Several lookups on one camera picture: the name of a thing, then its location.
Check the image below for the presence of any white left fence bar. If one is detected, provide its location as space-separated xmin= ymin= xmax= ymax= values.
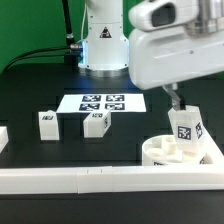
xmin=0 ymin=126 xmax=9 ymax=153

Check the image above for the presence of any white round stool seat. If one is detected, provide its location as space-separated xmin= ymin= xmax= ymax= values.
xmin=142 ymin=135 xmax=207 ymax=166

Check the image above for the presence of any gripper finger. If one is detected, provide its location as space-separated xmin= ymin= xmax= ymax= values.
xmin=163 ymin=83 xmax=185 ymax=111

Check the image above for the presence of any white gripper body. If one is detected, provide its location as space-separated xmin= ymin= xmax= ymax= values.
xmin=129 ymin=26 xmax=224 ymax=90

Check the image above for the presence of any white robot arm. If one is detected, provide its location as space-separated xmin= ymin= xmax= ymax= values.
xmin=79 ymin=0 xmax=224 ymax=109

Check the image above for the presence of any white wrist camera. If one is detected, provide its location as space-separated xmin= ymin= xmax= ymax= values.
xmin=128 ymin=0 xmax=199 ymax=32

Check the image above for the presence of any white marker tag sheet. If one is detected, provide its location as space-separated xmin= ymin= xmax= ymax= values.
xmin=57 ymin=93 xmax=146 ymax=113

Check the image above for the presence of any white front fence bar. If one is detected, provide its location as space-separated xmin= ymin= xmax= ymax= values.
xmin=0 ymin=165 xmax=224 ymax=195

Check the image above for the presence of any black cable bundle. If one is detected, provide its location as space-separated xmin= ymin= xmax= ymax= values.
xmin=1 ymin=46 xmax=83 ymax=73

